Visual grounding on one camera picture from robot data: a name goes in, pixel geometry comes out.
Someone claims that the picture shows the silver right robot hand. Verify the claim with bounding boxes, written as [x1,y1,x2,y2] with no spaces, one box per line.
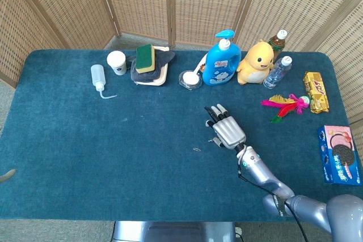
[204,104,247,150]

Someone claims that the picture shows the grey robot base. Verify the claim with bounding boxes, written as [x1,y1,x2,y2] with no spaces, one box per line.
[112,220,238,242]

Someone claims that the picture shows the colourful feather shuttlecock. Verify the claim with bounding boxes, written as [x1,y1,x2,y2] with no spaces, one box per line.
[260,93,312,124]

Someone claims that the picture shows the blue detergent bottle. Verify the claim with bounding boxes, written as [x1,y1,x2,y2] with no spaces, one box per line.
[202,29,242,86]

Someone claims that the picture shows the glass dish with white content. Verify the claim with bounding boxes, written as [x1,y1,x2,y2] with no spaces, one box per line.
[178,70,202,91]

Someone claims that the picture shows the yellow plush toy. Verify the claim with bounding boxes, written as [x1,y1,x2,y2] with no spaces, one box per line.
[236,41,275,86]

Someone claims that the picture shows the clear water bottle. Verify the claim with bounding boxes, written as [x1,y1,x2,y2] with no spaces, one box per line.
[263,56,293,89]

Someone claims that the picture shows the beige plastic container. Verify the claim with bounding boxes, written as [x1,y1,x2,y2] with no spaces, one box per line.
[133,45,170,87]

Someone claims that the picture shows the gold snack pack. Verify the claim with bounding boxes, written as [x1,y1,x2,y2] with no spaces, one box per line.
[303,71,330,114]

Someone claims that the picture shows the dark grey cloth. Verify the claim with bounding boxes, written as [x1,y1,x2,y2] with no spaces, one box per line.
[126,50,176,83]

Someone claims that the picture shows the brown tea bottle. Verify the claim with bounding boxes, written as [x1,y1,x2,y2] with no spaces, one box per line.
[268,29,288,64]

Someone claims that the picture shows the yellow green sponge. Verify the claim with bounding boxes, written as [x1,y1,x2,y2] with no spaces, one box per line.
[135,44,156,75]

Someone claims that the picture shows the blue cookie box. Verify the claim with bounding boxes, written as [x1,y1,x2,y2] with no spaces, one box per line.
[317,125,363,186]

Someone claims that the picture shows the teal table cover cloth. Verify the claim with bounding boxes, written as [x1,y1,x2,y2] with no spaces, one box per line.
[0,49,363,223]

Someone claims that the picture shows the white paper cup flower print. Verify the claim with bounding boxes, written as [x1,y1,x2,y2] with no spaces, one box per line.
[106,50,127,76]

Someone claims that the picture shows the rattan folding screen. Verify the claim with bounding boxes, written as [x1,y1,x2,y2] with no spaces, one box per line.
[0,0,363,169]

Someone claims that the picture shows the white plastic wash bottle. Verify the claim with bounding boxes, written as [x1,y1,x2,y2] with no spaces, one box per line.
[90,64,118,100]

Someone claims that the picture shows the small tan curved object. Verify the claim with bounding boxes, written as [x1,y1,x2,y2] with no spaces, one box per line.
[0,169,17,184]

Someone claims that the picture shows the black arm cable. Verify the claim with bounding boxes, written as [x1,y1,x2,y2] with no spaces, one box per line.
[238,145,310,242]

